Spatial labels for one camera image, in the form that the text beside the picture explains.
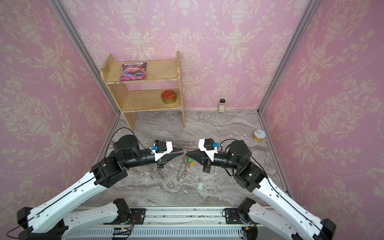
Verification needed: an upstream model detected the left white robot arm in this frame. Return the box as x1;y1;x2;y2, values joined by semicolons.
16;134;183;240

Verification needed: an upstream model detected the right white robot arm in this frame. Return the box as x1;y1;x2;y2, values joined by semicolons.
186;139;337;240

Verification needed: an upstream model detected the red gold round tin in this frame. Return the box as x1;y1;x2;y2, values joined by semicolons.
161;90;177;105

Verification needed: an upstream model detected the spice jar black lid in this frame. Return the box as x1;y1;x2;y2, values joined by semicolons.
219;99;226;113

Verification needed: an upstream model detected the orange fruit can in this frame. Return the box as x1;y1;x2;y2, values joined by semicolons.
253;129;267;143

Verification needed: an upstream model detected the pink snack bag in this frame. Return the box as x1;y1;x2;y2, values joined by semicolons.
120;62;147;82

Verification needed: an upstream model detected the wooden two-tier shelf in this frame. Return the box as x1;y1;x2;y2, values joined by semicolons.
100;51;186;130

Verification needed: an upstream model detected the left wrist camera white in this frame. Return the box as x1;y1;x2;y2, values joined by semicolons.
150;141;174;162

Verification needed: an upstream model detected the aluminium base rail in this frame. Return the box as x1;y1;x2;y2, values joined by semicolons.
86;205;250;226

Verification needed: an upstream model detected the white perforated cable tray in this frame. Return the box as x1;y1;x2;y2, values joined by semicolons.
66;226;243;240

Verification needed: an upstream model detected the aluminium corner post left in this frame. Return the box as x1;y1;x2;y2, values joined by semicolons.
48;0;120;115

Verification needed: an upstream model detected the aluminium corner post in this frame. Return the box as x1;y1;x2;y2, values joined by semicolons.
258;0;321;116
48;0;120;115

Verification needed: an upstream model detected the aluminium corner post right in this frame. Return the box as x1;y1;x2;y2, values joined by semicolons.
258;0;321;116

